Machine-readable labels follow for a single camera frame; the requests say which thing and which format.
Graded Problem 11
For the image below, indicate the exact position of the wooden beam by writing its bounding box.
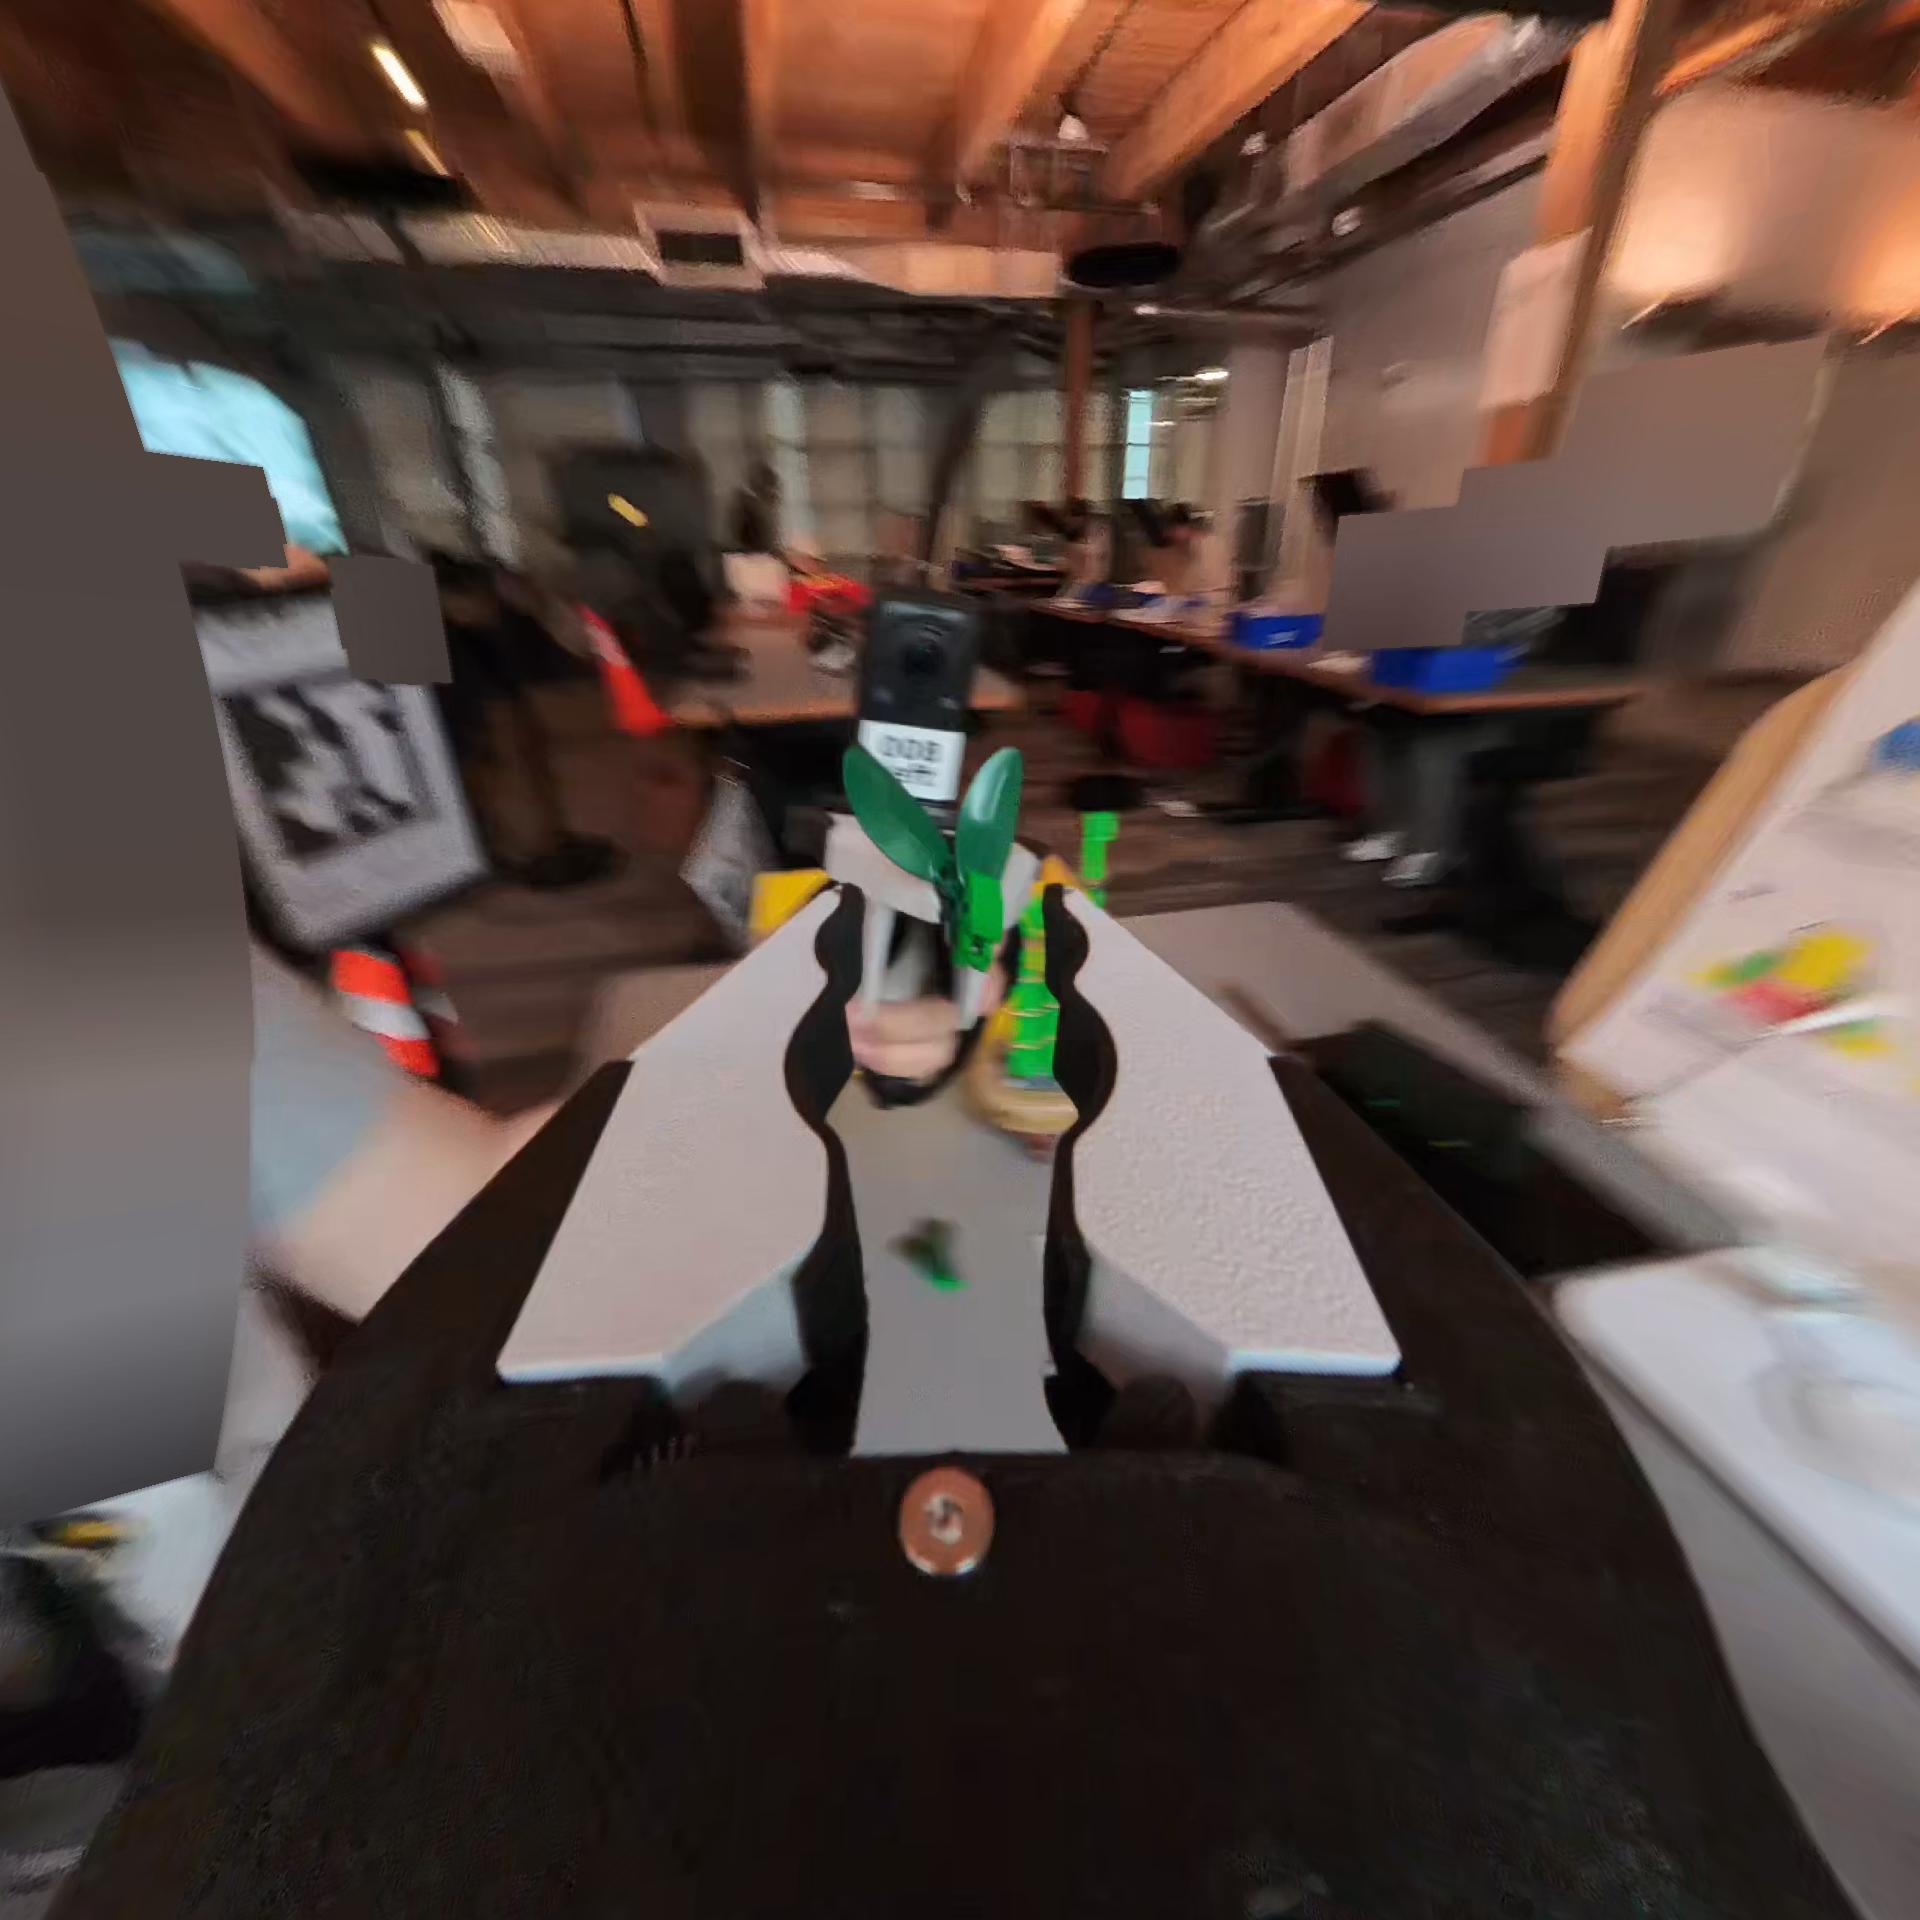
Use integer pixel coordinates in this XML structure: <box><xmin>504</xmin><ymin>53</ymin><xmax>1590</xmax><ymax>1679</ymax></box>
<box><xmin>1517</xmin><ymin>0</ymin><xmax>1682</xmax><ymax>466</ymax></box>

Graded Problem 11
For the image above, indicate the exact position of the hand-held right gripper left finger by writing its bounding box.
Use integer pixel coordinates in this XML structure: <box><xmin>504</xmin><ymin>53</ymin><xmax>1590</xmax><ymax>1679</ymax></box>
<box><xmin>497</xmin><ymin>884</ymin><xmax>870</xmax><ymax>1455</ymax></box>

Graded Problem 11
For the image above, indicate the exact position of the lego plant with tan pot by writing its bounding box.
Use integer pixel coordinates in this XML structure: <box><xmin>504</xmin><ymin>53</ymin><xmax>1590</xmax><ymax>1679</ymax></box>
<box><xmin>966</xmin><ymin>807</ymin><xmax>1127</xmax><ymax>1154</ymax></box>

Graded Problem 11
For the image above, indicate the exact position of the green lego leaf assembly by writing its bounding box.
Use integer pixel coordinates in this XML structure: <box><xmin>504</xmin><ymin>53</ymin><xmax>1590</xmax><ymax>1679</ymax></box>
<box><xmin>839</xmin><ymin>744</ymin><xmax>1031</xmax><ymax>975</ymax></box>

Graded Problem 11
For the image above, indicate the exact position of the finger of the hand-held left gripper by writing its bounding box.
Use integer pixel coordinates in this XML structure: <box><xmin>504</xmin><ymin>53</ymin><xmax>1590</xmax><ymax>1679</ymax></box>
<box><xmin>824</xmin><ymin>816</ymin><xmax>963</xmax><ymax>1004</ymax></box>
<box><xmin>984</xmin><ymin>844</ymin><xmax>1057</xmax><ymax>1025</ymax></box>

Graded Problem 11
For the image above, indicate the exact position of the long wooden table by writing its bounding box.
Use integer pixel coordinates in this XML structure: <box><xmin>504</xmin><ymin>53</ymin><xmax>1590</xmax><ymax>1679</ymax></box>
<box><xmin>1031</xmin><ymin>587</ymin><xmax>1654</xmax><ymax>721</ymax></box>

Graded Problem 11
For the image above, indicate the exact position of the wooden board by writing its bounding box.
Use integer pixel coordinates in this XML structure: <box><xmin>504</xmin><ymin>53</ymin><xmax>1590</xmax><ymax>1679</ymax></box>
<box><xmin>1545</xmin><ymin>585</ymin><xmax>1920</xmax><ymax>1255</ymax></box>

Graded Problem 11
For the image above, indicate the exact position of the white box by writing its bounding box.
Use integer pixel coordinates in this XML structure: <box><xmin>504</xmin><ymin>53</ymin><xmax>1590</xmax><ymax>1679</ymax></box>
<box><xmin>1550</xmin><ymin>1241</ymin><xmax>1920</xmax><ymax>1920</ymax></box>

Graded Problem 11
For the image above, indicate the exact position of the person's left hand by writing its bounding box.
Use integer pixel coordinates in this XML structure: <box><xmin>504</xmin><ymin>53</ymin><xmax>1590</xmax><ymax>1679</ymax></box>
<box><xmin>843</xmin><ymin>989</ymin><xmax>973</xmax><ymax>1108</ymax></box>

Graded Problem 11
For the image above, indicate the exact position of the orange traffic cone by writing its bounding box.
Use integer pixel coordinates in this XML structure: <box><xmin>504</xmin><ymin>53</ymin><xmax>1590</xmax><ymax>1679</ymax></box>
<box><xmin>328</xmin><ymin>943</ymin><xmax>455</xmax><ymax>1087</ymax></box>
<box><xmin>576</xmin><ymin>600</ymin><xmax>674</xmax><ymax>740</ymax></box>

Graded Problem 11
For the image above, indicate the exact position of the person's left forearm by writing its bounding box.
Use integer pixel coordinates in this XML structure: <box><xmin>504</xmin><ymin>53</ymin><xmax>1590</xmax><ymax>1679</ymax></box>
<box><xmin>247</xmin><ymin>960</ymin><xmax>520</xmax><ymax>1328</ymax></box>

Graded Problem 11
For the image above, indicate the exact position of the printed instruction sheet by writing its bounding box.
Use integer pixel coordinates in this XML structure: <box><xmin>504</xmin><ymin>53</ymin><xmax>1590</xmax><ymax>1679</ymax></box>
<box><xmin>1587</xmin><ymin>600</ymin><xmax>1920</xmax><ymax>1249</ymax></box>

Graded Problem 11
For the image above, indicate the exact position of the large marker tag board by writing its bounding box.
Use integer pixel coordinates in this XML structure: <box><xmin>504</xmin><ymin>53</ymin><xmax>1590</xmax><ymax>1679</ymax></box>
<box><xmin>193</xmin><ymin>596</ymin><xmax>491</xmax><ymax>952</ymax></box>

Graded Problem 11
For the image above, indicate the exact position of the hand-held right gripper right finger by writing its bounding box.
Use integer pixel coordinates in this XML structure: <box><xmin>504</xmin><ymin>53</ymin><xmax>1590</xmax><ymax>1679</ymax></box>
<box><xmin>1043</xmin><ymin>884</ymin><xmax>1405</xmax><ymax>1451</ymax></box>

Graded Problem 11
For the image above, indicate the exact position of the ceiling air vent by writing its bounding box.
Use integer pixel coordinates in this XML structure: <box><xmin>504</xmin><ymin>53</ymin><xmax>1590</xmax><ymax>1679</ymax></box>
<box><xmin>634</xmin><ymin>209</ymin><xmax>770</xmax><ymax>290</ymax></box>

